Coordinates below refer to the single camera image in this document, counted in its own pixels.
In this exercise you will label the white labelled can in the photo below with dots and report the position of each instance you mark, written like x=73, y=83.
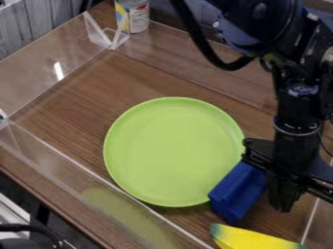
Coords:
x=132, y=15

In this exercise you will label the clear acrylic enclosure wall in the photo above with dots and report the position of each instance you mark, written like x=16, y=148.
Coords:
x=65, y=86

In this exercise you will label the blue star-shaped block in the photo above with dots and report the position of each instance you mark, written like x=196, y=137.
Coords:
x=236, y=192

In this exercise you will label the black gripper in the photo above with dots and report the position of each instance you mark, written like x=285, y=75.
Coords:
x=293, y=166

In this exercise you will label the yellow green banana toy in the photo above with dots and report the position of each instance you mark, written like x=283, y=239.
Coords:
x=232, y=238

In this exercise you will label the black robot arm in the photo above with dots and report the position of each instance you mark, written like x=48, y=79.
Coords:
x=278, y=32

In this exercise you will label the green round plate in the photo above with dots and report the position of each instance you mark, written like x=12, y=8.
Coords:
x=168, y=149

